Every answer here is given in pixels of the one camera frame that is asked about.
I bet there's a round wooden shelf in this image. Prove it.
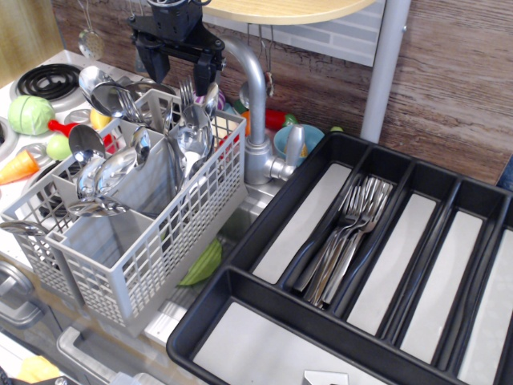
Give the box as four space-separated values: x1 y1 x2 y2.
203 0 374 26

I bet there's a green toy cabbage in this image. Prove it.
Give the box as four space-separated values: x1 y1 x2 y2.
7 95 55 136

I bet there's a silver spoon in basket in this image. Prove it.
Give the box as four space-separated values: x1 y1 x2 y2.
176 104 213 159

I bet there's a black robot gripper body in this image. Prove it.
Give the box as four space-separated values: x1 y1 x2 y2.
127 1 224 71

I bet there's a green toy apple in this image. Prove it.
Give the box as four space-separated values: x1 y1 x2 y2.
46 134 71 160

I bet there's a black cutlery tray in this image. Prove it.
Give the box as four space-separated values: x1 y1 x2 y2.
166 132 512 384

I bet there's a grey plastic cutlery basket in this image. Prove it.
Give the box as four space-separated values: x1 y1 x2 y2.
2 90 247 336

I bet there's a silver kitchen faucet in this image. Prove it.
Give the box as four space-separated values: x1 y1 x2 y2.
221 35 302 185

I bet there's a purple toy onion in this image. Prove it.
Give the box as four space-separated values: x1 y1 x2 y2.
194 89 226 110

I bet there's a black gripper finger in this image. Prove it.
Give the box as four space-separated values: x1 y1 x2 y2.
193 51 219 96
135 38 170 83

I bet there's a pile of silver forks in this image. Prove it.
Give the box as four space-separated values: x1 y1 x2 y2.
293 176 394 306

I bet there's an orange toy carrot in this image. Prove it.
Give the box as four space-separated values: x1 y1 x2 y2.
1 150 40 185

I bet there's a black coil stove burner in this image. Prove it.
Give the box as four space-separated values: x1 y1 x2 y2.
15 63 81 101

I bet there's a green toy leaf vegetable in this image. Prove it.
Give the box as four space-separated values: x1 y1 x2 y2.
178 238 222 286

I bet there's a silver metal fork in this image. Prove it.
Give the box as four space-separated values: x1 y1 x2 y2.
180 77 194 118

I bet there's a large silver spoon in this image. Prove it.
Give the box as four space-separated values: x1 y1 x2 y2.
79 66 115 109

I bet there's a grey metal pole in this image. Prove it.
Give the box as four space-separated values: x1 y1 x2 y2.
360 0 411 144

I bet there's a blue toy cup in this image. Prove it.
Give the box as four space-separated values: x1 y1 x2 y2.
274 124 325 166

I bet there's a hanging silver skimmer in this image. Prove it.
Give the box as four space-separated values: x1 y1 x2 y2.
78 0 105 60

